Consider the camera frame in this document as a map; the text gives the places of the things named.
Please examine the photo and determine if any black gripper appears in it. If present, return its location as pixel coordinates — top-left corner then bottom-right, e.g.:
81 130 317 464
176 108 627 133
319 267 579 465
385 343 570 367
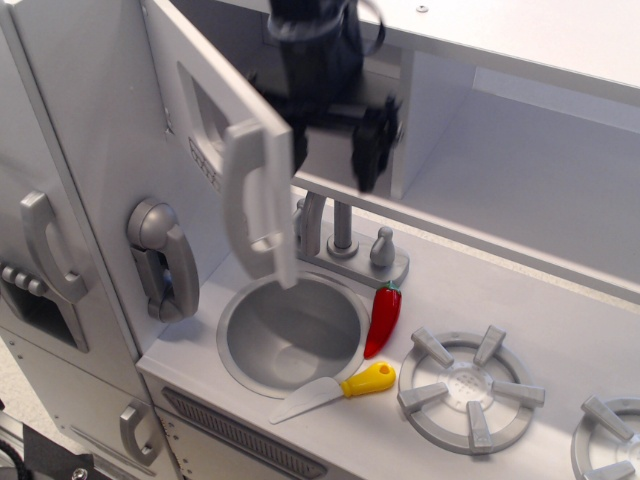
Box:
249 24 400 193

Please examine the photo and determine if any white toy microwave door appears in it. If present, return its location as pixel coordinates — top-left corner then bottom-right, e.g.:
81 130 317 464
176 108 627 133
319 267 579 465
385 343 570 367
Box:
145 1 298 289

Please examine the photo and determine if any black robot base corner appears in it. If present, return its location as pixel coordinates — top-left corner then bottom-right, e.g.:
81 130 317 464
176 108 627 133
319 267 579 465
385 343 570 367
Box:
1 403 106 480

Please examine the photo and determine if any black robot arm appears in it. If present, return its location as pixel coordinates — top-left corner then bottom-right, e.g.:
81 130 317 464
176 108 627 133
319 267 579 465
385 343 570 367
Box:
250 1 401 193

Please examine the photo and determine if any silver toy faucet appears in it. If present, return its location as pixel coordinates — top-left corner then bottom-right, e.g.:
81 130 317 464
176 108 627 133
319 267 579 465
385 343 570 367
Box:
293 192 410 288

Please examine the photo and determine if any red toy chili pepper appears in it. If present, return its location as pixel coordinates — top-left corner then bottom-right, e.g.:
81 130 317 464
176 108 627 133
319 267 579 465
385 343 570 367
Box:
364 281 402 359

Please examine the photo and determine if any silver round sink basin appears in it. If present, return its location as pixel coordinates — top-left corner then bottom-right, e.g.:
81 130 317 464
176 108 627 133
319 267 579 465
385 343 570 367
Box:
216 272 370 399

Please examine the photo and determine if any silver stove burner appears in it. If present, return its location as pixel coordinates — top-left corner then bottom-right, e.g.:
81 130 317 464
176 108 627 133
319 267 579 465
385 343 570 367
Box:
571 395 639 479
397 325 546 456

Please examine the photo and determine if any grey oven vent panel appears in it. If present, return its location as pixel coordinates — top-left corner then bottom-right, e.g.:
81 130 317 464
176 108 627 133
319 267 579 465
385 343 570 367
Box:
162 388 327 479

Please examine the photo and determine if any grey ice dispenser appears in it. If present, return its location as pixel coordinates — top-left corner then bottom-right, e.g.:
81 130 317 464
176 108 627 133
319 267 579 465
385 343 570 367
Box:
1 260 89 353

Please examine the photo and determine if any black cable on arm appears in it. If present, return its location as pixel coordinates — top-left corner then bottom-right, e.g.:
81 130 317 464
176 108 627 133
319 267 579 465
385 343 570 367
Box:
357 0 387 56

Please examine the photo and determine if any silver toy wall phone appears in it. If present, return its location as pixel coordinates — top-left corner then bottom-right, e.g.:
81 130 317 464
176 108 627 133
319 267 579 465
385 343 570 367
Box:
126 198 200 323

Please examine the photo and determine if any yellow handled toy knife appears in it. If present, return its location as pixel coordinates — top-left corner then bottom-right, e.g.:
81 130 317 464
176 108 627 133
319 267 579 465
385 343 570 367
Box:
269 362 396 425

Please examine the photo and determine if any silver upper fridge handle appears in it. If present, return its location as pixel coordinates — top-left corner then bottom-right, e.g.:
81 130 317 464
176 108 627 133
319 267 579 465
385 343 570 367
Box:
18 190 89 305

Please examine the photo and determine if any silver fridge handle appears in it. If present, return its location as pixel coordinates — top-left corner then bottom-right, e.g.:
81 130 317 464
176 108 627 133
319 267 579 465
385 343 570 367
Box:
18 190 89 305
119 400 161 467

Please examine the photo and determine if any silver lower fridge handle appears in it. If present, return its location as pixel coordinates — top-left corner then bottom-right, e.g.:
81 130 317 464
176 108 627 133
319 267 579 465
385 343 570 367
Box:
119 400 161 467

